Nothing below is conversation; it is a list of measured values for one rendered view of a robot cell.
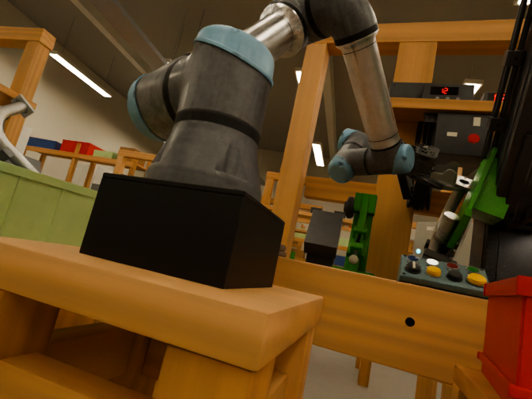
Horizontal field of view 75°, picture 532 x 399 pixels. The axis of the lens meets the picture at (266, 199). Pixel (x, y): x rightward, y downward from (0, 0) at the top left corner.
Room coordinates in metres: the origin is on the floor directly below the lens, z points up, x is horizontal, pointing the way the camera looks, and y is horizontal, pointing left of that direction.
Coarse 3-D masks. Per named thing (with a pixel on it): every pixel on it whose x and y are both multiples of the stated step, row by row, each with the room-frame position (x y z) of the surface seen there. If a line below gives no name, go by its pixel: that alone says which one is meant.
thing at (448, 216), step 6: (444, 216) 0.82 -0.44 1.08; (450, 216) 0.82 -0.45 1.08; (456, 216) 0.82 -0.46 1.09; (444, 222) 0.83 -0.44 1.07; (450, 222) 0.82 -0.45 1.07; (456, 222) 0.81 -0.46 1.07; (438, 228) 0.86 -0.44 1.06; (444, 228) 0.83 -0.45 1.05; (450, 228) 0.83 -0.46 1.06; (438, 234) 0.85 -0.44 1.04; (444, 234) 0.84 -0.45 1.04; (438, 240) 0.85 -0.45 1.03; (444, 240) 0.85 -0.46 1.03
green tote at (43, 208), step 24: (0, 168) 0.63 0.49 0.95; (24, 168) 0.67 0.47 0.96; (0, 192) 0.65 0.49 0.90; (24, 192) 0.68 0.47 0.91; (48, 192) 0.72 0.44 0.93; (72, 192) 0.76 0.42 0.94; (96, 192) 0.80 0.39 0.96; (0, 216) 0.66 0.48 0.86; (24, 216) 0.69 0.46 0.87; (48, 216) 0.73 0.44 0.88; (72, 216) 0.77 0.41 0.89; (48, 240) 0.74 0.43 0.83; (72, 240) 0.79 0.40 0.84
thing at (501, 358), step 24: (504, 288) 0.37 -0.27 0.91; (528, 288) 0.31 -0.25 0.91; (504, 312) 0.38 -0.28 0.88; (528, 312) 0.31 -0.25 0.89; (504, 336) 0.37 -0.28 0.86; (528, 336) 0.31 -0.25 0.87; (504, 360) 0.36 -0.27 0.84; (528, 360) 0.31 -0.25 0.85; (504, 384) 0.34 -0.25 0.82; (528, 384) 0.31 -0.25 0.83
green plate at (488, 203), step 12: (492, 156) 0.79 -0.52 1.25; (480, 168) 0.87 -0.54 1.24; (492, 168) 0.80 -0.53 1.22; (480, 180) 0.80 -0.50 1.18; (492, 180) 0.80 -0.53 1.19; (468, 192) 0.89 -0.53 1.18; (480, 192) 0.81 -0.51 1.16; (492, 192) 0.80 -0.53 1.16; (468, 204) 0.81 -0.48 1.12; (480, 204) 0.81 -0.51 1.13; (492, 204) 0.80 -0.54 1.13; (504, 204) 0.79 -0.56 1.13; (480, 216) 0.85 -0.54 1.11; (492, 216) 0.80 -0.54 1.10
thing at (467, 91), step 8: (424, 88) 1.12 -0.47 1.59; (432, 88) 1.11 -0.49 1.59; (440, 88) 1.10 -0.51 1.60; (448, 88) 1.09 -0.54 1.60; (456, 88) 1.08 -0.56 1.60; (464, 88) 1.07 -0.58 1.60; (472, 88) 1.06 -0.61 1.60; (424, 96) 1.11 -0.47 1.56; (432, 96) 1.11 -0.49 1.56; (440, 96) 1.10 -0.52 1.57; (448, 96) 1.09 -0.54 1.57; (456, 96) 1.08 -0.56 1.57; (464, 96) 1.07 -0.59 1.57; (472, 96) 1.06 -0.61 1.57
